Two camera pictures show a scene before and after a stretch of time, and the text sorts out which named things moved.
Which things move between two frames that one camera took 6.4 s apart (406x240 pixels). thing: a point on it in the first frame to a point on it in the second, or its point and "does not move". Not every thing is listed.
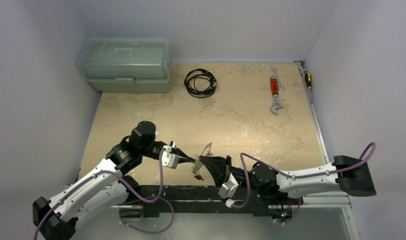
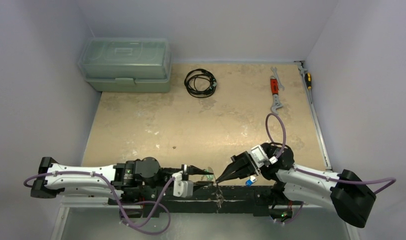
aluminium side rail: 335,202 does not move
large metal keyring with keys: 197,164 to 218,195
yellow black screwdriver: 308,79 does not move
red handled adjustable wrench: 274,84 does not move
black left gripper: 185,158 to 193,170
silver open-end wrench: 280,85 does not move
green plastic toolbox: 127,65 does not move
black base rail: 153,201 does not move
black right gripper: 226,168 to 248,164
